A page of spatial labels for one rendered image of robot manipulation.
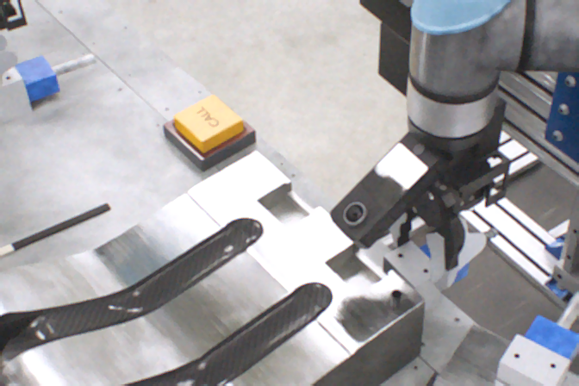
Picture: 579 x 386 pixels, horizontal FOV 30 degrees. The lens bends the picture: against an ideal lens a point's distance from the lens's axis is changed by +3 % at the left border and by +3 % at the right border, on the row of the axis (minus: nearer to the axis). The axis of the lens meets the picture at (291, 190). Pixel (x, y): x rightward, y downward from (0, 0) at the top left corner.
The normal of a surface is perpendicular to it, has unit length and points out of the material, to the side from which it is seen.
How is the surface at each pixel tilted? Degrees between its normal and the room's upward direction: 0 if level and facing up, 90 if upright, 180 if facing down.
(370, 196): 30
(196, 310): 2
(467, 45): 88
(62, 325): 26
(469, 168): 0
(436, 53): 90
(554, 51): 84
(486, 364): 0
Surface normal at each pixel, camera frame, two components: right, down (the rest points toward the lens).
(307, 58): -0.03, -0.68
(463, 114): 0.11, 0.73
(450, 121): -0.19, 0.72
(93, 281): 0.27, -0.81
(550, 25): -0.09, 0.16
